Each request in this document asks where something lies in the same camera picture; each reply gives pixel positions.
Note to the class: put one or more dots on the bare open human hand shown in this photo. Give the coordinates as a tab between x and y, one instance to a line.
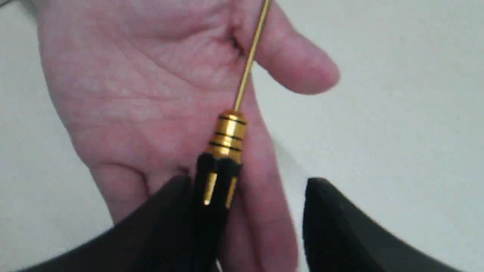
138	84

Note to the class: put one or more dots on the black and gold screwdriver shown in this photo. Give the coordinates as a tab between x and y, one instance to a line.
218	170

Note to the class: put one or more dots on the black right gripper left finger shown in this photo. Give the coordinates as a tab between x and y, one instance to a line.
156	237

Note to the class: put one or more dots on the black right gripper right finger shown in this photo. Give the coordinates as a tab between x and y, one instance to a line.
339	237

